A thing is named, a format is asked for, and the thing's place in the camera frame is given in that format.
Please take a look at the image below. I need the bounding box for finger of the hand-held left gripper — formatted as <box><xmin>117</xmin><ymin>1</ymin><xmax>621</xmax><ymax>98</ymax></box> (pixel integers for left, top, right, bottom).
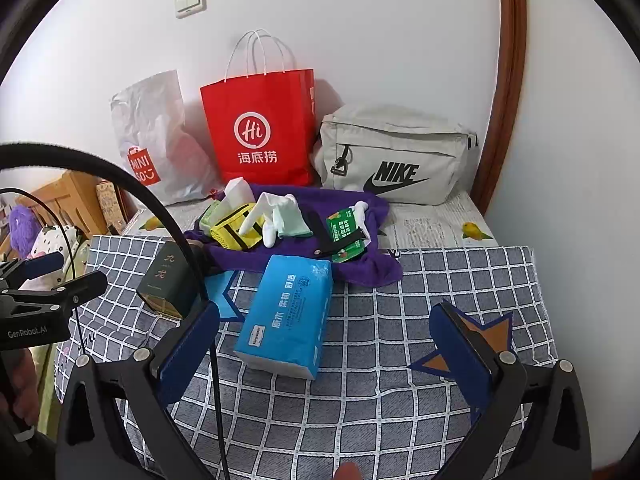
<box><xmin>0</xmin><ymin>251</ymin><xmax>66</xmax><ymax>287</ymax></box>
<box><xmin>7</xmin><ymin>270</ymin><xmax>109</xmax><ymax>312</ymax></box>

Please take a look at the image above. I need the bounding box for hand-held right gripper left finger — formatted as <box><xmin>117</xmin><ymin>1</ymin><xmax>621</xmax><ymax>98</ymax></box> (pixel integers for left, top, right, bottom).
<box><xmin>55</xmin><ymin>301</ymin><xmax>223</xmax><ymax>480</ymax></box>

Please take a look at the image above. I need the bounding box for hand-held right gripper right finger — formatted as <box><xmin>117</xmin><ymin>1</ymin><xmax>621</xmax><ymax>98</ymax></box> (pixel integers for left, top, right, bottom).
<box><xmin>428</xmin><ymin>300</ymin><xmax>594</xmax><ymax>480</ymax></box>

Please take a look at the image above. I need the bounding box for yellow black pouch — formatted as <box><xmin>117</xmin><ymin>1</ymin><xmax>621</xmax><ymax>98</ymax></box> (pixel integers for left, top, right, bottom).
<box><xmin>210</xmin><ymin>204</ymin><xmax>266</xmax><ymax>252</ymax></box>

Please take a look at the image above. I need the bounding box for purple towel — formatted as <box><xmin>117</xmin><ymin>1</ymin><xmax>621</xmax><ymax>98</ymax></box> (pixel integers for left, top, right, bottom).
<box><xmin>185</xmin><ymin>184</ymin><xmax>403</xmax><ymax>286</ymax></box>

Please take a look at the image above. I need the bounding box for green tissue packet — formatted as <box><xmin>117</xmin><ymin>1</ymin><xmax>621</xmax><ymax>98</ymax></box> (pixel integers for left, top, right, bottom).
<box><xmin>197</xmin><ymin>200</ymin><xmax>227</xmax><ymax>232</ymax></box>

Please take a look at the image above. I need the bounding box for black strap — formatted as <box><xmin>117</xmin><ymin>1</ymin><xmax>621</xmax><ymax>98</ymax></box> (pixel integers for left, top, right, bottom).
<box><xmin>300</xmin><ymin>210</ymin><xmax>367</xmax><ymax>257</ymax></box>

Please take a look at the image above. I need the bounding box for green wet wipe packet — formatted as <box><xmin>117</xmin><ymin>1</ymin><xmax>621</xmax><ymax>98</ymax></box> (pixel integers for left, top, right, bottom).
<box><xmin>326</xmin><ymin>206</ymin><xmax>369</xmax><ymax>264</ymax></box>

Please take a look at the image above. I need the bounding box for person's left hand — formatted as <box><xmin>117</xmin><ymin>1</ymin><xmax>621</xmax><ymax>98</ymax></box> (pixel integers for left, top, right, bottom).
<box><xmin>0</xmin><ymin>347</ymin><xmax>42</xmax><ymax>431</ymax></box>

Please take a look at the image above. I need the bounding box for white dotted fabric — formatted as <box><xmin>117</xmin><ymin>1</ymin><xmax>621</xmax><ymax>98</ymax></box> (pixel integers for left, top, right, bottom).
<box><xmin>30</xmin><ymin>227</ymin><xmax>82</xmax><ymax>272</ymax></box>

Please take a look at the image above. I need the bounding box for purple plush toy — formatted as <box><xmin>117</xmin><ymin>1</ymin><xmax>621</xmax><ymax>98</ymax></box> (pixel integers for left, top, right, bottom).
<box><xmin>10</xmin><ymin>205</ymin><xmax>42</xmax><ymax>257</ymax></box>

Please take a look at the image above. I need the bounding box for pale green bedsheet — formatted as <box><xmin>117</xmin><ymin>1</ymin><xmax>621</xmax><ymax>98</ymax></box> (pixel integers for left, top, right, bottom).
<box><xmin>30</xmin><ymin>345</ymin><xmax>68</xmax><ymax>441</ymax></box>

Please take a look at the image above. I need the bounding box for wooden furniture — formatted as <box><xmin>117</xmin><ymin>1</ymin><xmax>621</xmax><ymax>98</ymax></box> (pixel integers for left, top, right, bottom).
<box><xmin>20</xmin><ymin>170</ymin><xmax>137</xmax><ymax>237</ymax></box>

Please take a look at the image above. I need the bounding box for dark green box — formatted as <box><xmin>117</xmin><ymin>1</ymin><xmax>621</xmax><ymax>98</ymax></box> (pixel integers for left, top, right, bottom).
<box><xmin>136</xmin><ymin>241</ymin><xmax>211</xmax><ymax>320</ymax></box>

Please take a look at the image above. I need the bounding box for grey checked blanket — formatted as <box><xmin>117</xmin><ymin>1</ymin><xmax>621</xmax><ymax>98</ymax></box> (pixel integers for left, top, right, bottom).
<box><xmin>52</xmin><ymin>235</ymin><xmax>558</xmax><ymax>480</ymax></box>

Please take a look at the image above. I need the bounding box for blue tissue pack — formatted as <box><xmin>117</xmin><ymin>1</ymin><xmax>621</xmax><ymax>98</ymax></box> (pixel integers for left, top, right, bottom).
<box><xmin>234</xmin><ymin>255</ymin><xmax>333</xmax><ymax>380</ymax></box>

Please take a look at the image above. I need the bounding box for white plastic bag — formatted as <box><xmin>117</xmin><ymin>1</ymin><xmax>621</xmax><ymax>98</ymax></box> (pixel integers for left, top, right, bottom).
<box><xmin>111</xmin><ymin>70</ymin><xmax>223</xmax><ymax>206</ymax></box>

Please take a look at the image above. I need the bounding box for beige waist bag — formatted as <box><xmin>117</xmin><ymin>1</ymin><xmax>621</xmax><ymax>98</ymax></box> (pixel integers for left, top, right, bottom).
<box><xmin>312</xmin><ymin>104</ymin><xmax>478</xmax><ymax>206</ymax></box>

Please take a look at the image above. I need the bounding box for red paper bag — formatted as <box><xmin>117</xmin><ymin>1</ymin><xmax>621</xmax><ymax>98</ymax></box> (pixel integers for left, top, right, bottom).
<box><xmin>200</xmin><ymin>30</ymin><xmax>317</xmax><ymax>187</ymax></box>

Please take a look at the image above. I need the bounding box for thin black cable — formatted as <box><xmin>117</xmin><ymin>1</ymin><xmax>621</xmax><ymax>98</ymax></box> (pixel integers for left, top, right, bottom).
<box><xmin>0</xmin><ymin>187</ymin><xmax>77</xmax><ymax>281</ymax></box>

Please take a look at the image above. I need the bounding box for small picture frame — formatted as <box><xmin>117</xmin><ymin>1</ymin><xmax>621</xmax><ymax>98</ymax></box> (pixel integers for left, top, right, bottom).
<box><xmin>97</xmin><ymin>180</ymin><xmax>127</xmax><ymax>234</ymax></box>

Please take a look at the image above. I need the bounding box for thick black cable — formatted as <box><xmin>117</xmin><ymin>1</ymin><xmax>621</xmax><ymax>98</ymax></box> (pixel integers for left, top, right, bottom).
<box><xmin>0</xmin><ymin>142</ymin><xmax>232</xmax><ymax>480</ymax></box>

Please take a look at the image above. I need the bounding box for brown wooden door frame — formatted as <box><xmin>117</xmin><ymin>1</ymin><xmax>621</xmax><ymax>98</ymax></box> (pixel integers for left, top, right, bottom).
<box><xmin>472</xmin><ymin>0</ymin><xmax>528</xmax><ymax>211</ymax></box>

